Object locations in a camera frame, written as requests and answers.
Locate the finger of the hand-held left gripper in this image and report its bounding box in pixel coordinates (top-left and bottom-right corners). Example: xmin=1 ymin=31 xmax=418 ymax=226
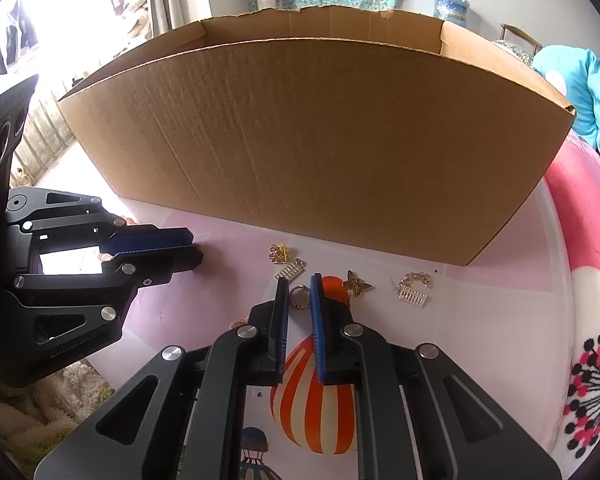
xmin=14 ymin=244 xmax=205 ymax=347
xmin=7 ymin=186 xmax=195 ymax=257

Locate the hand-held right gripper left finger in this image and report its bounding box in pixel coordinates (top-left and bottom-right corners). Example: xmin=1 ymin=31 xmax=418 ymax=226
xmin=34 ymin=276 xmax=291 ymax=480

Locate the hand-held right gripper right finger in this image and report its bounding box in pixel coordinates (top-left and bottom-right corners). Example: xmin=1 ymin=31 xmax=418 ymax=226
xmin=310 ymin=274 xmax=563 ymax=480

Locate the brown cardboard box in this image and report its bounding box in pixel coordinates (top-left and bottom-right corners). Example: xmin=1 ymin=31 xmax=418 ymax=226
xmin=57 ymin=5 xmax=576 ymax=267

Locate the gold butterfly charm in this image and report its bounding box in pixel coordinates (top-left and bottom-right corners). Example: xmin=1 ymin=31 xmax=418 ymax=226
xmin=342 ymin=270 xmax=373 ymax=298

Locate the white fluffy blanket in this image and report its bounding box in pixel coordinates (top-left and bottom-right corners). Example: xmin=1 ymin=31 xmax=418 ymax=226
xmin=0 ymin=355 xmax=116 ymax=461

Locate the pink floral blanket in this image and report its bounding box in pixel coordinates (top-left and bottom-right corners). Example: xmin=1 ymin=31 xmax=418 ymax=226
xmin=542 ymin=130 xmax=600 ymax=461

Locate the blue water jug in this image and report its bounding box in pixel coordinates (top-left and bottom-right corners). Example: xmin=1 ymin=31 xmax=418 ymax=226
xmin=432 ymin=0 xmax=468 ymax=26

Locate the wooden chair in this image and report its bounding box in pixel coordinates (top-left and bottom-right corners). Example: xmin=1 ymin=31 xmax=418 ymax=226
xmin=492 ymin=23 xmax=543 ymax=67

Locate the blue blanket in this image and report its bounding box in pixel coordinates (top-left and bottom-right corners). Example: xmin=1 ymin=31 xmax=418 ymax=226
xmin=532 ymin=45 xmax=600 ymax=176

